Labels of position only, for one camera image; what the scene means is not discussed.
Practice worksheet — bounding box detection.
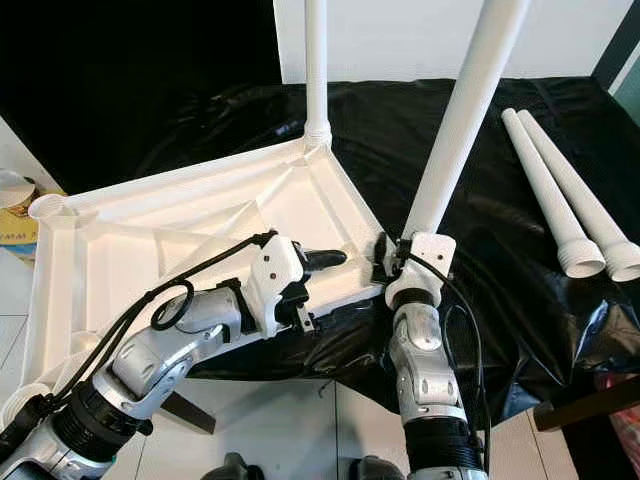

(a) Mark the black robot right foot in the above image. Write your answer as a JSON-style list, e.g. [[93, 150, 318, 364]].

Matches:
[[345, 455, 411, 480]]

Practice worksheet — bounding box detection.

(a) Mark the printed paper cup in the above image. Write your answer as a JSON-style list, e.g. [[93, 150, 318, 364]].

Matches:
[[0, 170, 39, 216]]

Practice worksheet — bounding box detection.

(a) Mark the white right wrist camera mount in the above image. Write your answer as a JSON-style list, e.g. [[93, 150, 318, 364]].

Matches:
[[387, 232, 458, 309]]

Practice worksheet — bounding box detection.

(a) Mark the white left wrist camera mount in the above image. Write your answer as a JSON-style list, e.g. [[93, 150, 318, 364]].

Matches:
[[245, 235, 306, 336]]

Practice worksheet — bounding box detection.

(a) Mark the black robot left foot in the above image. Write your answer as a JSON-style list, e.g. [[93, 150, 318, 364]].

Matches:
[[202, 452, 266, 480]]

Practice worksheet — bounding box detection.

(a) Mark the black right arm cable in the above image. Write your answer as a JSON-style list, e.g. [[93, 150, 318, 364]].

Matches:
[[405, 250, 496, 471]]

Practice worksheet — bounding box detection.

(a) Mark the black robot foot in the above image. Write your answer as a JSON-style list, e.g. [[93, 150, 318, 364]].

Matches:
[[345, 455, 411, 480], [202, 452, 266, 480]]

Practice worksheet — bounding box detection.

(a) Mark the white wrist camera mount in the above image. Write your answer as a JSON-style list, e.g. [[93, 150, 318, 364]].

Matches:
[[387, 232, 458, 309], [245, 235, 306, 336]]

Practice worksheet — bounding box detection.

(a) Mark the dark wooden table leg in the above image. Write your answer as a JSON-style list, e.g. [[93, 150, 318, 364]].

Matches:
[[535, 375, 640, 433], [160, 390, 218, 433]]

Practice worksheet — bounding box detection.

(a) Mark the yellow and blue carton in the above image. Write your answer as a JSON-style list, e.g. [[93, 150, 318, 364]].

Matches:
[[0, 195, 51, 271]]

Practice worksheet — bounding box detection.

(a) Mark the black plastic tablecloth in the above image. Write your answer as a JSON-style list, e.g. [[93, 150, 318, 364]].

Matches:
[[140, 78, 640, 426]]

